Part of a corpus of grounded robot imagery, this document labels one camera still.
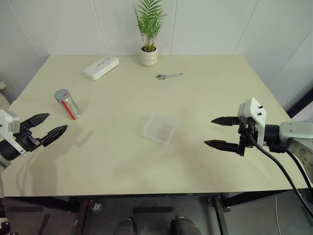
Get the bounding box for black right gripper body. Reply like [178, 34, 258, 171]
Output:
[236, 117, 260, 157]

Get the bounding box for clear plastic container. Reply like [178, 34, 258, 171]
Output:
[142, 112, 179, 145]

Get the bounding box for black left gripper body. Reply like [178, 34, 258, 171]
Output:
[13, 126, 42, 153]

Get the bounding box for green plant in white pot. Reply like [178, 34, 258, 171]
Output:
[134, 0, 168, 67]

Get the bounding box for silver red can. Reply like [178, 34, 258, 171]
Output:
[55, 94, 83, 120]

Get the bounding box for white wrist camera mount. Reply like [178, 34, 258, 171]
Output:
[0, 109, 27, 157]
[237, 97, 267, 147]

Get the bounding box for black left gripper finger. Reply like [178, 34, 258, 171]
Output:
[21, 113, 51, 130]
[39, 124, 68, 147]

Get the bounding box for thin white floor cable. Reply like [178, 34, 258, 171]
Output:
[275, 195, 281, 230]

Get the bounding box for white rectangular case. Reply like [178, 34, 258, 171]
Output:
[82, 56, 120, 81]

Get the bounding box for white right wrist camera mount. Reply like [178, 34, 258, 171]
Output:
[237, 97, 267, 147]

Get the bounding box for black flat bar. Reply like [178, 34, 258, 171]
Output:
[133, 207, 175, 214]

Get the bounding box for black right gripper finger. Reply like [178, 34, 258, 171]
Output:
[211, 116, 242, 127]
[204, 140, 239, 154]

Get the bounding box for silver adjustable wrench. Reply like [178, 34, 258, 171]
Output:
[156, 72, 184, 80]

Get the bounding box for small round grey disc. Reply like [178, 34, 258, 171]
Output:
[53, 89, 71, 101]

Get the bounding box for dark rounded shape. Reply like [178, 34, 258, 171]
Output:
[170, 215, 200, 235]
[114, 217, 135, 235]

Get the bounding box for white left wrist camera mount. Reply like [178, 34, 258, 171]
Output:
[0, 109, 27, 157]

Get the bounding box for black metal table frame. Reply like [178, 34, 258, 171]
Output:
[3, 189, 301, 235]

